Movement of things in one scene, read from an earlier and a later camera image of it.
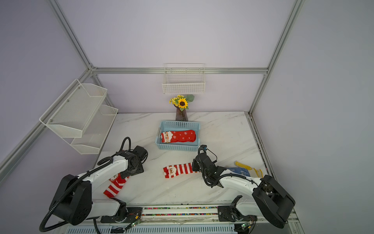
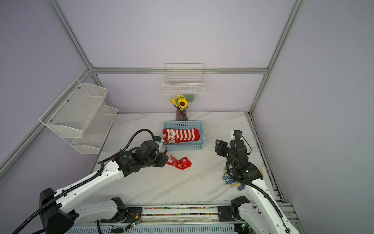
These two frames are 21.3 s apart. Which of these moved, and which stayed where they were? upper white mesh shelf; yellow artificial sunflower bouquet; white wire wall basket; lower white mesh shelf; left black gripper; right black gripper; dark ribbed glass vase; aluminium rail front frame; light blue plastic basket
Moved: left black gripper; right black gripper; light blue plastic basket
Stayed: yellow artificial sunflower bouquet; lower white mesh shelf; dark ribbed glass vase; white wire wall basket; upper white mesh shelf; aluminium rail front frame
